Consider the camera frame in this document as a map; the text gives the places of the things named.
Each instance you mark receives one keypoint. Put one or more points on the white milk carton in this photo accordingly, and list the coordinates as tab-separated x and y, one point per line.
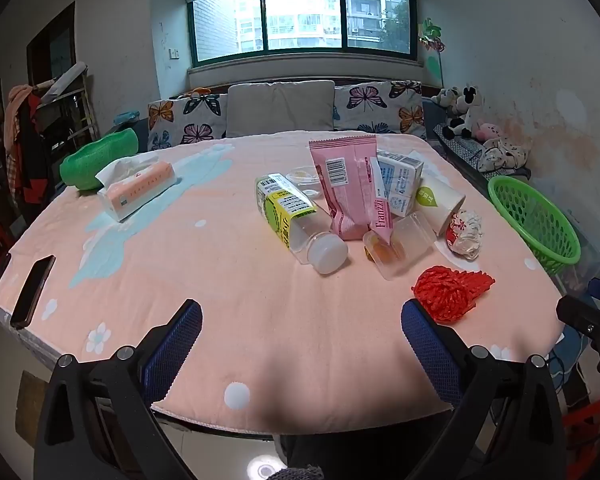
402	185

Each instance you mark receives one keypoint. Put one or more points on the clear pudding cup peeled lid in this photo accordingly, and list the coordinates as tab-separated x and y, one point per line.
304	180

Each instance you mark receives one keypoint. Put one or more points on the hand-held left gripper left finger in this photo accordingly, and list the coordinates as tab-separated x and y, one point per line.
172	347

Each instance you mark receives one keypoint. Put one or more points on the green plastic basket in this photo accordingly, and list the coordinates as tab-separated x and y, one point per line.
535	220

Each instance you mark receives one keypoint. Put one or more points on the colourful pinwheel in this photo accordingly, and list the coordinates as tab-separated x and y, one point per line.
430	37

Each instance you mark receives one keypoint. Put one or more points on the clear pudding cup labelled lid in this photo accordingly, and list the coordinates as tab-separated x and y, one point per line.
395	252

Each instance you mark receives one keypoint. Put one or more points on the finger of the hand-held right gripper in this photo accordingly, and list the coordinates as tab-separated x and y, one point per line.
580	315

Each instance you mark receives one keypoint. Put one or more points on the crumpled red white wrapper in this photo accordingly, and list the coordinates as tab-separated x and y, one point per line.
465	235

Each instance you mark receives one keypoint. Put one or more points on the beige cushion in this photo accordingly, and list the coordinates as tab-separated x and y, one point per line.
280	110

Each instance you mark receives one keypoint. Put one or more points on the pink plush toy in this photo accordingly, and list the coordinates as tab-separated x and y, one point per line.
487	131

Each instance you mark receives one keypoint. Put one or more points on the white paper cup green leaf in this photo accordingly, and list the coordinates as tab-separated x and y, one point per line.
437	202

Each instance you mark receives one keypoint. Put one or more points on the hanging clothes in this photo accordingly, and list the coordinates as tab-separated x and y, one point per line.
22	145

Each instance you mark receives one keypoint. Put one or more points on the black white cow plush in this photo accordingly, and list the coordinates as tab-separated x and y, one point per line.
457	110

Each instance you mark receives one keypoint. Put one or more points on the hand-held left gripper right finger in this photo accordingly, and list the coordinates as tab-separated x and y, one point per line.
430	347

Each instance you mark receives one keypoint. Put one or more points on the butterfly print cushion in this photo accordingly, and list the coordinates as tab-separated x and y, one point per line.
185	120
380	107

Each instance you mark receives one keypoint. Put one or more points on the clear plastic bottle yellow label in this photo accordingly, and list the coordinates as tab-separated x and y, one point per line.
290	215

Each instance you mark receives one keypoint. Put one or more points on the black smartphone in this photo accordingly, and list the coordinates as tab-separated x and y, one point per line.
32	291

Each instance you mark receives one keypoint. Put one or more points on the spotted white plush toy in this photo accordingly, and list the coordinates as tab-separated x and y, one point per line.
502	152

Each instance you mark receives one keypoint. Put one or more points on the pink snack packet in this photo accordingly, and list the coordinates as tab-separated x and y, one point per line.
352	185

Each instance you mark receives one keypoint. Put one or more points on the green foam net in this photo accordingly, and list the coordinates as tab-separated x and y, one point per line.
95	160

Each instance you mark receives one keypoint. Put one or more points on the red foam net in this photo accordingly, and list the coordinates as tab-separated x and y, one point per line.
450	290

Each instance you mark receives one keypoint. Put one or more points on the green framed window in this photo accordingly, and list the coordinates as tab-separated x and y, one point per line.
300	22

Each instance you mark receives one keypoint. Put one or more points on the green heart wall sticker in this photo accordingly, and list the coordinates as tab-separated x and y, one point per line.
434	70

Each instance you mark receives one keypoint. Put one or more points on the teal plastic container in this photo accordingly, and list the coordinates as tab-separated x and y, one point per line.
126	117

